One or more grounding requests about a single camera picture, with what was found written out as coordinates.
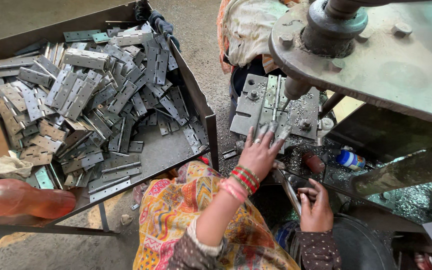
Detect grey drill press head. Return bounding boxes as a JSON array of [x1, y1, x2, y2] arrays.
[[268, 0, 432, 130]]

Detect large sheet metal tray stand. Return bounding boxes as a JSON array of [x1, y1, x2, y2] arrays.
[[0, 0, 220, 237]]

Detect drill spindle with bit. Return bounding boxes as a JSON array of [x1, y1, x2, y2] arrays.
[[280, 77, 313, 112]]

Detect heap of metal shavings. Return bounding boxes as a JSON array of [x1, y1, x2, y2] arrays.
[[368, 179, 432, 226]]

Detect pink bangles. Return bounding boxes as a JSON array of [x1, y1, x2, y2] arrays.
[[218, 178, 248, 203]]

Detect grey steel jig plate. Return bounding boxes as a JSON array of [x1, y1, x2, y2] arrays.
[[230, 74, 321, 154]]

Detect dark blue cloth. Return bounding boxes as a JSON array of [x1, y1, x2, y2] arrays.
[[133, 0, 181, 52]]

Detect person's left hand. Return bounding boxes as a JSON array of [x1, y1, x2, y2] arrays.
[[239, 121, 292, 178]]

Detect black round bin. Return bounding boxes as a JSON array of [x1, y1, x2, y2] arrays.
[[274, 214, 399, 270]]

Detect steel hinge being drilled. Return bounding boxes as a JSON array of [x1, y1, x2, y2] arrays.
[[259, 74, 292, 131]]

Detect person's yellow patterned garment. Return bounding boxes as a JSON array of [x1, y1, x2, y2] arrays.
[[133, 161, 301, 270]]

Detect drill press lower frame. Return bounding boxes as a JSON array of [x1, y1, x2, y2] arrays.
[[319, 92, 432, 235]]

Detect orange plastic bottle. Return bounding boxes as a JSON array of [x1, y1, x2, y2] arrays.
[[0, 179, 77, 220]]

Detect pile of steel hinges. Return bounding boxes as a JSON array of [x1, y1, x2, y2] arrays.
[[0, 22, 210, 203]]

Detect silver metal lever bar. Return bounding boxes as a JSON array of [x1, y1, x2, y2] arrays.
[[274, 169, 303, 218]]

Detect reddish brown small container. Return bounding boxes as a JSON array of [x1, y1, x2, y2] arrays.
[[302, 151, 326, 174]]

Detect blue and white bottle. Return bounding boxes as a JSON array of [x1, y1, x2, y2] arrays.
[[335, 149, 367, 172]]

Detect red and green bangles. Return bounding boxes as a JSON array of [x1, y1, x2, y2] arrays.
[[230, 164, 261, 196]]

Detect person's right hand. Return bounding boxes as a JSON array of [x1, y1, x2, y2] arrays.
[[296, 178, 335, 233]]

